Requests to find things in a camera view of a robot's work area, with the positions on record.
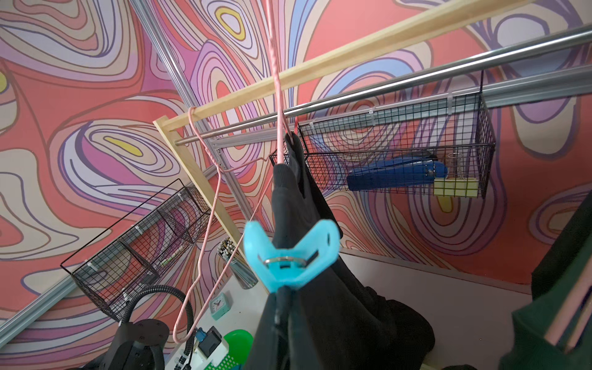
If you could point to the pink hanger of black shirt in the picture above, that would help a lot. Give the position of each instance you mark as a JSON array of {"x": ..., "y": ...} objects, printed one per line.
[{"x": 282, "y": 124}]

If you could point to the light blue clothespin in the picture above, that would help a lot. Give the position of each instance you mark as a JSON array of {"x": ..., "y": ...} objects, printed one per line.
[{"x": 293, "y": 267}]

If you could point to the black t-shirt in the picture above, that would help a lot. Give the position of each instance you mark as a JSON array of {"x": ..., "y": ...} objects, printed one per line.
[{"x": 334, "y": 321}]

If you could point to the pink hanger of teal shirt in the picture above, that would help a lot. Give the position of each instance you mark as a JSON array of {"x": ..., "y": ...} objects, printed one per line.
[{"x": 206, "y": 237}]

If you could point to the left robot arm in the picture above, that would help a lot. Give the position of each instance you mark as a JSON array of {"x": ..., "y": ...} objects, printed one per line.
[{"x": 140, "y": 344}]

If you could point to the pink hanger of green shirt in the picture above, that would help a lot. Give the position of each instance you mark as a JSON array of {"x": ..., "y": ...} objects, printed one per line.
[{"x": 576, "y": 298}]

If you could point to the clear pencil cup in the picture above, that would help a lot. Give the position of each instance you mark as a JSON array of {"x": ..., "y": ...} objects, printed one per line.
[{"x": 239, "y": 267}]

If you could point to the blue item in basket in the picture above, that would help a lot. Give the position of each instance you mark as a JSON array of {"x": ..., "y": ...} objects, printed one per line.
[{"x": 406, "y": 171}]

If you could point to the green plastic basket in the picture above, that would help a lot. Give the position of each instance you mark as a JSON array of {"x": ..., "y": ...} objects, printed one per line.
[{"x": 239, "y": 342}]

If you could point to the dark green t-shirt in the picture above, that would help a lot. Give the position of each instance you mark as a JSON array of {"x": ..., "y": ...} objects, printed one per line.
[{"x": 551, "y": 283}]

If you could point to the wooden clothes rack frame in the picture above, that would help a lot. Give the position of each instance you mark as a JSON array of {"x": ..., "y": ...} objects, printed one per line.
[{"x": 330, "y": 47}]

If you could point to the black wire basket back wall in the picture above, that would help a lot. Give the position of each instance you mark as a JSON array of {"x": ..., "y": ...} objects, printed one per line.
[{"x": 453, "y": 127}]

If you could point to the black wire basket wall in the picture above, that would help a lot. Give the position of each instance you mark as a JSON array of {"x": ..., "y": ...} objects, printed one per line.
[
  {"x": 453, "y": 127},
  {"x": 170, "y": 222}
]

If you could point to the black wire basket left wall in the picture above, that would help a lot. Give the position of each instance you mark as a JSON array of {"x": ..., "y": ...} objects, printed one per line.
[{"x": 170, "y": 222}]

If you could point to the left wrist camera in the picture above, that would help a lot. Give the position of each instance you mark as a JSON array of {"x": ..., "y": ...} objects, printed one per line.
[{"x": 210, "y": 349}]

